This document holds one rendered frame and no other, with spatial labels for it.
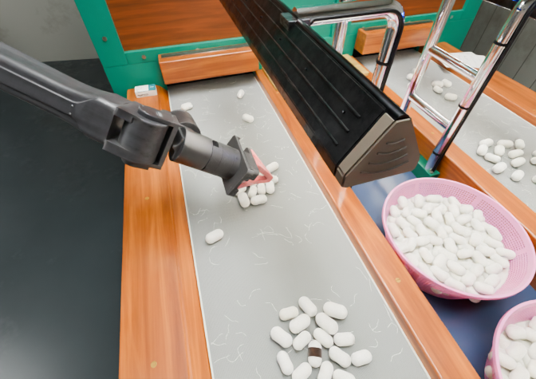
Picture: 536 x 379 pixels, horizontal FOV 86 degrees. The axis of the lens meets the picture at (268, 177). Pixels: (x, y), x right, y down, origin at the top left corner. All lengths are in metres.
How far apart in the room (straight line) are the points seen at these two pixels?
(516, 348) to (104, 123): 0.69
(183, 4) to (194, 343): 0.84
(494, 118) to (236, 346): 0.93
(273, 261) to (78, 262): 1.21
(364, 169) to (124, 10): 0.83
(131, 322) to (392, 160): 0.44
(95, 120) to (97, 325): 1.11
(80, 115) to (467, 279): 0.67
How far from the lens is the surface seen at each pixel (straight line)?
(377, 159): 0.26
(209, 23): 0.99
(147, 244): 0.59
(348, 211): 0.61
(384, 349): 0.54
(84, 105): 0.46
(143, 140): 0.43
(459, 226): 0.71
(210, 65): 0.96
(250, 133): 0.81
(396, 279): 0.56
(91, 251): 1.64
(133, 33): 0.99
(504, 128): 1.06
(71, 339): 1.48
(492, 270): 0.68
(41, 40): 3.51
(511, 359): 0.62
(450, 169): 0.82
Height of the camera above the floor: 1.24
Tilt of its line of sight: 47 degrees down
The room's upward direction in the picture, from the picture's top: straight up
